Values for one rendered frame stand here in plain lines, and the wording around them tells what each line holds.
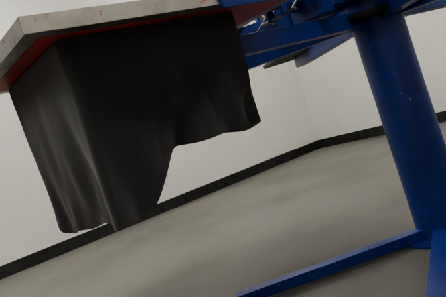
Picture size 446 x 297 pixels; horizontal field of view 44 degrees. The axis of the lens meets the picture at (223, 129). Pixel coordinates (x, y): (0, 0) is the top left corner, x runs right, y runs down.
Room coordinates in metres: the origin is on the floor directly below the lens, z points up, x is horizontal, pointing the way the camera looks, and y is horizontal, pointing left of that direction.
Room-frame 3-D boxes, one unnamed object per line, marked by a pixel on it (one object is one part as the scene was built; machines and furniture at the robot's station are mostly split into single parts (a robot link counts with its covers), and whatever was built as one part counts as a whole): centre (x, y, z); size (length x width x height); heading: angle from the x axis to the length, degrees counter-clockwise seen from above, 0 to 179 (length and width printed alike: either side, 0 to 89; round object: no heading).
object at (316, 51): (2.79, -0.63, 0.91); 1.34 x 0.41 x 0.08; 6
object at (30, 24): (1.51, 0.16, 0.97); 0.79 x 0.58 x 0.04; 126
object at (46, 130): (1.34, 0.39, 0.74); 0.45 x 0.03 x 0.43; 36
